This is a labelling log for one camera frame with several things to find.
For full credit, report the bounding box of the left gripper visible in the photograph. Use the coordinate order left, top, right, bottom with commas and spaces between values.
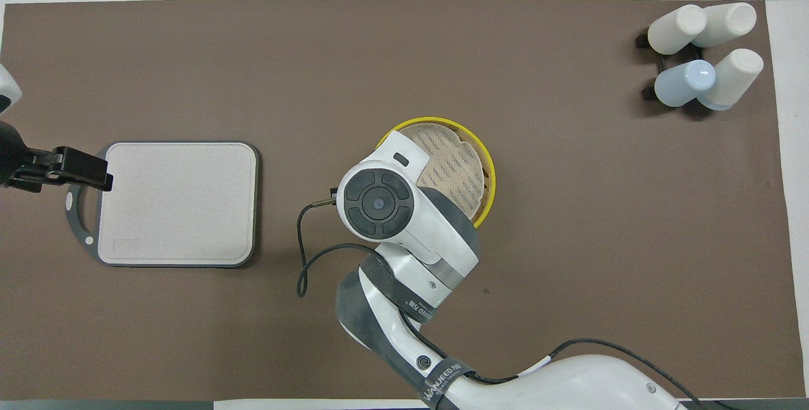
0, 119, 44, 193

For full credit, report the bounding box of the beige perforated steamer liner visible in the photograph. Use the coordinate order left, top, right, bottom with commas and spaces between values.
401, 123, 488, 219

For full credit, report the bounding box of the yellow round steamer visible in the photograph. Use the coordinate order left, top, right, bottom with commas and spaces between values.
376, 118, 497, 229

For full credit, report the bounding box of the grey rimmed beige cutting board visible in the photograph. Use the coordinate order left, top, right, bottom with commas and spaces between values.
66, 140, 260, 269

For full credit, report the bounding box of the black cup rack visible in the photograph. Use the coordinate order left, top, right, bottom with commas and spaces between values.
635, 28, 706, 102

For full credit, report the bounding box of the light blue cup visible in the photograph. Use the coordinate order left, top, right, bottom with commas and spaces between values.
654, 59, 717, 108

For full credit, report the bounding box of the white cup with blue rim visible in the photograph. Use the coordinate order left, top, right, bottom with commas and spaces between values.
696, 49, 765, 111

